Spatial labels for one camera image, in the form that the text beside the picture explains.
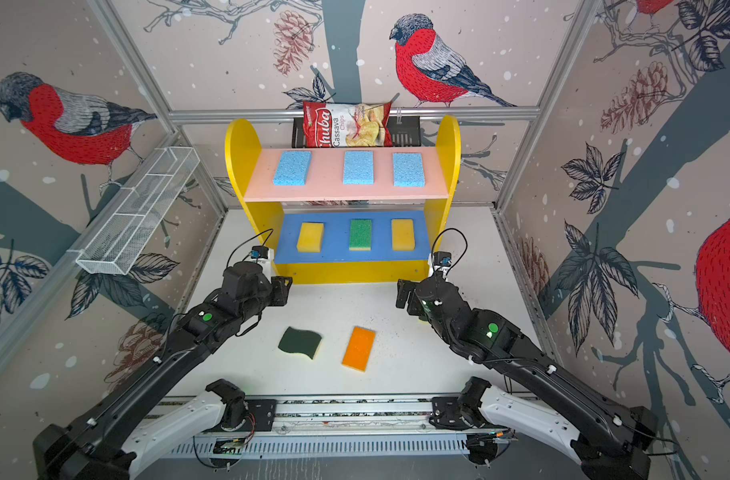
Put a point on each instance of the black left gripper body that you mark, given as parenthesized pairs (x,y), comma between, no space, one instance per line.
(276,292)

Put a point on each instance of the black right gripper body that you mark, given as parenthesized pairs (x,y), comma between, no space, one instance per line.
(413,308)

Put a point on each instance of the dark green wavy sponge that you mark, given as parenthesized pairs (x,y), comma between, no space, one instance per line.
(301,342)

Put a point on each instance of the yellow sponge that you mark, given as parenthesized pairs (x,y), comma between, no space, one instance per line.
(403,235)
(310,238)

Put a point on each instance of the light blue sponge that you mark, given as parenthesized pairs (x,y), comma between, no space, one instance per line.
(408,170)
(292,168)
(358,168)

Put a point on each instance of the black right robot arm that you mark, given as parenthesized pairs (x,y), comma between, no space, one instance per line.
(606,439)

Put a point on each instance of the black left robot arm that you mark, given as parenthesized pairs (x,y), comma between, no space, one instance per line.
(91,446)

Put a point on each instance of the pink upper shelf board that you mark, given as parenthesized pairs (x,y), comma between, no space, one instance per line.
(324,180)

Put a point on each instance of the yellow shelf unit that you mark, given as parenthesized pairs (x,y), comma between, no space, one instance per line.
(242,149)

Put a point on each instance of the orange sponge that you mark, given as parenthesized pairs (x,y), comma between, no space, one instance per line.
(359,349)

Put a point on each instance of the red cassava chips bag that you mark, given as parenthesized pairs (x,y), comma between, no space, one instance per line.
(333,125)

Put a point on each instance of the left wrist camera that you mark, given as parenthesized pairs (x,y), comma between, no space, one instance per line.
(260,253)

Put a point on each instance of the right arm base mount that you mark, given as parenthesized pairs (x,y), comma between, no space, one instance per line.
(463,411)

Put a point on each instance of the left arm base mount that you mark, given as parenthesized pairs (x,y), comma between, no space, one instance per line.
(240,413)

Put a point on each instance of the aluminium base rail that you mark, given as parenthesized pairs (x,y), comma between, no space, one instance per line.
(307,427)

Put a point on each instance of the white mesh wall tray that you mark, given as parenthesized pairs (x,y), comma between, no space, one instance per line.
(121,239)

